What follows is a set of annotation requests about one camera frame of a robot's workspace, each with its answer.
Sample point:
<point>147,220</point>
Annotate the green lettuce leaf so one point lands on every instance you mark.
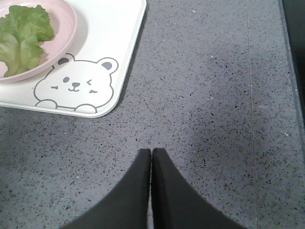
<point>21,31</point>

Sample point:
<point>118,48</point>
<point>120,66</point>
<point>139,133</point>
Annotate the cream bear serving tray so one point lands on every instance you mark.
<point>87,80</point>

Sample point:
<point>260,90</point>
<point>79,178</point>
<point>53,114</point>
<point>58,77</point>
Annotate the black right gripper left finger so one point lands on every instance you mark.
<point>126,205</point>

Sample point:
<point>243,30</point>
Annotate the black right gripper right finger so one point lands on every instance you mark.
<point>175,204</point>

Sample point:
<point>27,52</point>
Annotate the pink round plate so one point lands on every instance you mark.
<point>64,22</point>

